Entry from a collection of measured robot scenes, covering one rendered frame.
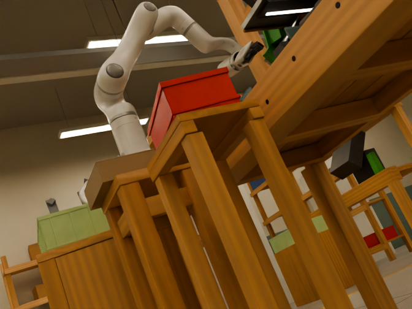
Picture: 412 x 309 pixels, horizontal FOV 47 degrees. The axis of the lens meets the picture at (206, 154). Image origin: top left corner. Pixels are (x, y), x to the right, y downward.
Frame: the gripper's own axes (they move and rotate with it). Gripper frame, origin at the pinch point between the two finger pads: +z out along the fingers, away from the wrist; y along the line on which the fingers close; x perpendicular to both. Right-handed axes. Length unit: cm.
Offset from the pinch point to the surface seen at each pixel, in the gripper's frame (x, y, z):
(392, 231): 414, 150, -346
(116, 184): -24, -83, -1
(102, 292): 1, -115, -41
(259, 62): 16.7, 21.6, -38.4
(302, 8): -5.5, -7.8, 41.9
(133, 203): -16, -87, 4
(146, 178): -16, -76, 2
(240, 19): -2, 42, -46
